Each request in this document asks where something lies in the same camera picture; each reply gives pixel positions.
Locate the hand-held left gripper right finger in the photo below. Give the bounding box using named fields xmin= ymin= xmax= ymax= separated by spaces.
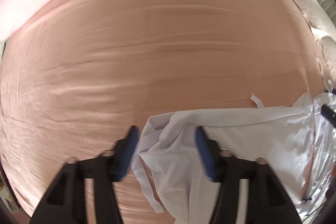
xmin=194 ymin=126 xmax=302 ymax=224

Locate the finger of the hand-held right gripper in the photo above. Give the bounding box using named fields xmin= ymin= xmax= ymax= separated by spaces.
xmin=322 ymin=105 xmax=336 ymax=125

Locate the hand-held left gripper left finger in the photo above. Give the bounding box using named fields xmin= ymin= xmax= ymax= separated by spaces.
xmin=30 ymin=126 xmax=139 ymax=224

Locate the shiny white satin garment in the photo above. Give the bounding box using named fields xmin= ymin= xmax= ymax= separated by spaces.
xmin=302 ymin=94 xmax=336 ymax=207

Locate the white garment with tie straps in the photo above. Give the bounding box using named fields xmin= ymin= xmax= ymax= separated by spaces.
xmin=131 ymin=93 xmax=327 ymax=224

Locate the pink round bed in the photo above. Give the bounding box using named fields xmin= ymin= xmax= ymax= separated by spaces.
xmin=0 ymin=0 xmax=336 ymax=224

